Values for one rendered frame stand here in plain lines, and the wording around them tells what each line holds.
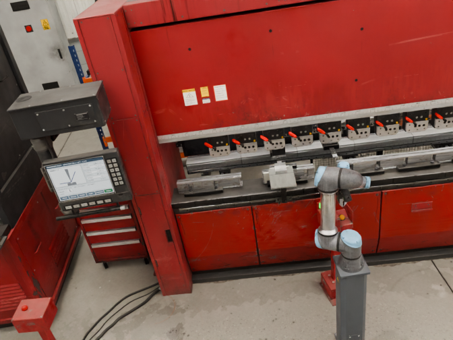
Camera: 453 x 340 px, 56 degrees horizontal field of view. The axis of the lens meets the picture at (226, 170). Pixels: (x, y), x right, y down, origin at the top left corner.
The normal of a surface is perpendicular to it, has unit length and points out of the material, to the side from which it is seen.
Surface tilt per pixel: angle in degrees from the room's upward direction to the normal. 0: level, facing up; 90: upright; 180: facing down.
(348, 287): 90
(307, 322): 0
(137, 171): 90
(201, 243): 90
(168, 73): 90
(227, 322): 0
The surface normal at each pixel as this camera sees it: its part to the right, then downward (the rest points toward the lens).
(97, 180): 0.09, 0.51
